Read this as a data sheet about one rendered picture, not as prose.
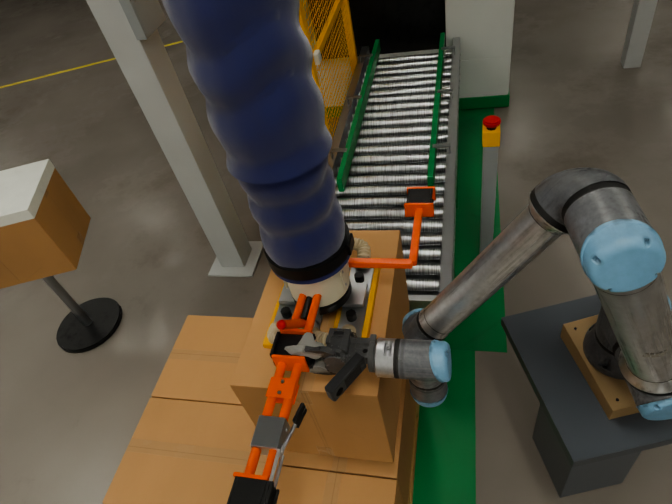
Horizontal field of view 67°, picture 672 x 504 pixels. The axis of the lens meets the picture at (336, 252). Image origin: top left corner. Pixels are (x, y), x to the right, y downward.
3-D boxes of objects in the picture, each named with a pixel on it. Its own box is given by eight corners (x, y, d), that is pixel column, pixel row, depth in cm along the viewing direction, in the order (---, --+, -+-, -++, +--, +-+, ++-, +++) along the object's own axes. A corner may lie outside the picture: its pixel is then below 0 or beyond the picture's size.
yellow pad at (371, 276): (350, 261, 159) (348, 250, 155) (382, 261, 156) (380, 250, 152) (329, 353, 136) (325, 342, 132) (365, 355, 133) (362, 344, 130)
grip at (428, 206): (407, 199, 158) (406, 186, 155) (435, 198, 156) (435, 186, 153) (405, 217, 153) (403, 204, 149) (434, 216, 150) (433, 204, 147)
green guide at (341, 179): (366, 51, 372) (365, 39, 365) (380, 50, 369) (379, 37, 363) (325, 192, 266) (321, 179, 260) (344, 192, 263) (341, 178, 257)
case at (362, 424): (309, 303, 202) (284, 230, 175) (409, 306, 192) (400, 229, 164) (269, 449, 162) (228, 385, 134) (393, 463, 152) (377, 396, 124)
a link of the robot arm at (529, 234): (573, 129, 91) (390, 321, 137) (598, 175, 82) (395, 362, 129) (620, 150, 94) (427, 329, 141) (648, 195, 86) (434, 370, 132)
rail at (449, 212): (453, 63, 367) (452, 37, 353) (460, 62, 365) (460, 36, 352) (440, 325, 214) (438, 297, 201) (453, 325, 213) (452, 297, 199)
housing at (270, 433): (263, 423, 113) (257, 414, 110) (292, 426, 111) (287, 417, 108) (254, 454, 109) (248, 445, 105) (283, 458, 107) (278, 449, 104)
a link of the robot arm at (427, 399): (443, 366, 131) (442, 342, 122) (451, 409, 124) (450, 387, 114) (407, 370, 132) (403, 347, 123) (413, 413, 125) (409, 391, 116)
